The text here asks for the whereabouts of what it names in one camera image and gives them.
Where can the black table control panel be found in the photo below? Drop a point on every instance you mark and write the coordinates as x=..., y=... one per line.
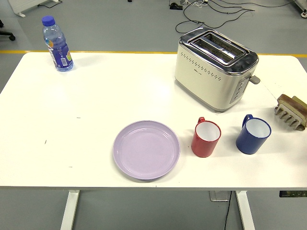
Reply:
x=292, y=194

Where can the purple plate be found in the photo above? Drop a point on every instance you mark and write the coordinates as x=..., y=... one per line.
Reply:
x=146, y=151

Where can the black office chair base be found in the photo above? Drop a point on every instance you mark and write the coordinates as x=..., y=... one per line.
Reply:
x=6, y=33

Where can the blue mug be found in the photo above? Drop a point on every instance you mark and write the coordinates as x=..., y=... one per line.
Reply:
x=248, y=143

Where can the white table leg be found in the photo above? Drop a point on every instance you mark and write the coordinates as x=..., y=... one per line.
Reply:
x=69, y=210
x=244, y=210

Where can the red mug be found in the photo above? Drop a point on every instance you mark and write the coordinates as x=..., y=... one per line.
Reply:
x=202, y=147

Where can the metal toast rack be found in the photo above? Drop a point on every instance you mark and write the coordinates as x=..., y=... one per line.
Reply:
x=287, y=117

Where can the white panel stand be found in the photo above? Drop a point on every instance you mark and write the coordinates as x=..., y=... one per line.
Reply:
x=21, y=6

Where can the water bottle blue cap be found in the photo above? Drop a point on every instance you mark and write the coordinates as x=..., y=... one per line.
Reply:
x=60, y=55

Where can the bread slice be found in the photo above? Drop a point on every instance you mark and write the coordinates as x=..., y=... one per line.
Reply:
x=285, y=99

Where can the white equipment leg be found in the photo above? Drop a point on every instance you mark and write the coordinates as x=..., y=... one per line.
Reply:
x=302, y=7

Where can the cream and chrome toaster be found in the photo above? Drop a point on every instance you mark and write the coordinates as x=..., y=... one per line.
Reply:
x=204, y=79

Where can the clear plastic bracket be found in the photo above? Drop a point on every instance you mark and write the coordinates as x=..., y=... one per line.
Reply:
x=219, y=196

